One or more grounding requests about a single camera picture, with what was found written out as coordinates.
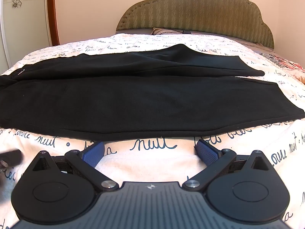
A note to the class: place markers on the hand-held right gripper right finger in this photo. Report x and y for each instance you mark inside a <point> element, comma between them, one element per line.
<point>206,151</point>

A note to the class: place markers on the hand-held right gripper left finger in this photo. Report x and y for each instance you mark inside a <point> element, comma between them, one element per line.
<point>93,154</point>

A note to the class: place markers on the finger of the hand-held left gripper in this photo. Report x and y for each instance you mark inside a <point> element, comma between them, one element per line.
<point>12,157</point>

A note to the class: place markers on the black pants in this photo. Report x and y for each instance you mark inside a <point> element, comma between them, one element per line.
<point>143,100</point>

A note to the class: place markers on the white script-print bedsheet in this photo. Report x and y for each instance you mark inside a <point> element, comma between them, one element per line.
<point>152,157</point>

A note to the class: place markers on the pink floral quilt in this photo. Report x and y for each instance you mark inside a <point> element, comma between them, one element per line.
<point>286,64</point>

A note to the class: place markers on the patterned pillow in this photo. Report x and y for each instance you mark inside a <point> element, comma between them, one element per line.
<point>164,31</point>

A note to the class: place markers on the white floral-print wardrobe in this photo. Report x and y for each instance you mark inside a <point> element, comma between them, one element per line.
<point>23,19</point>

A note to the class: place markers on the olive padded headboard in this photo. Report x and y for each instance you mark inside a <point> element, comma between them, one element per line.
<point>197,9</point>

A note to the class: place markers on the brown wooden door frame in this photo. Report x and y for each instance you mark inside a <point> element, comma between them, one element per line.
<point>53,12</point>

